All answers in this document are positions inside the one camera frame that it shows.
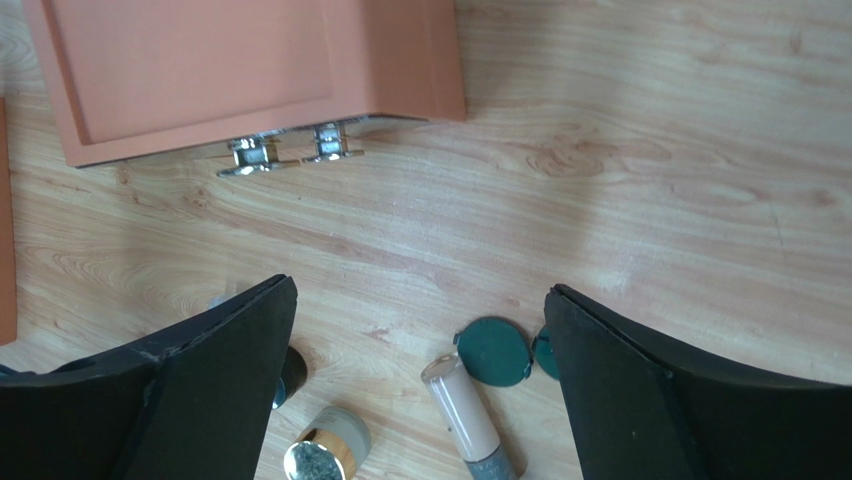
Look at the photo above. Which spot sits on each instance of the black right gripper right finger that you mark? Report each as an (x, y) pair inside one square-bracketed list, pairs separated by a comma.
[(644, 405)]

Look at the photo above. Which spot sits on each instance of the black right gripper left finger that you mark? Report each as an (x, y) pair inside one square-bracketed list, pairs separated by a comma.
[(190, 401)]

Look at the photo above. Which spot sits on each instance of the small black round jar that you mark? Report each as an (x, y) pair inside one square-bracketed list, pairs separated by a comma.
[(293, 376)]

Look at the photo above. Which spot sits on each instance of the gold lidded cream jar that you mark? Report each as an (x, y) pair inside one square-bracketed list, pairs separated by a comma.
[(333, 447)]

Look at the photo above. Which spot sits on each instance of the dark green round compact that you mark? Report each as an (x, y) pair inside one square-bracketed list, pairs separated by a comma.
[(494, 351)]

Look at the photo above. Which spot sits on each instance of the beige foundation tube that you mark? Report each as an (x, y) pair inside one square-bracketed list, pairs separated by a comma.
[(475, 436)]

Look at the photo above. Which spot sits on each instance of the orange drawer organizer box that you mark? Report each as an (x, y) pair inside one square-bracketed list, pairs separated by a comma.
[(134, 78)]

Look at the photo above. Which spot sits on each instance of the orange ring binder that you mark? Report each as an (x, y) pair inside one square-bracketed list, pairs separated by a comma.
[(8, 258)]

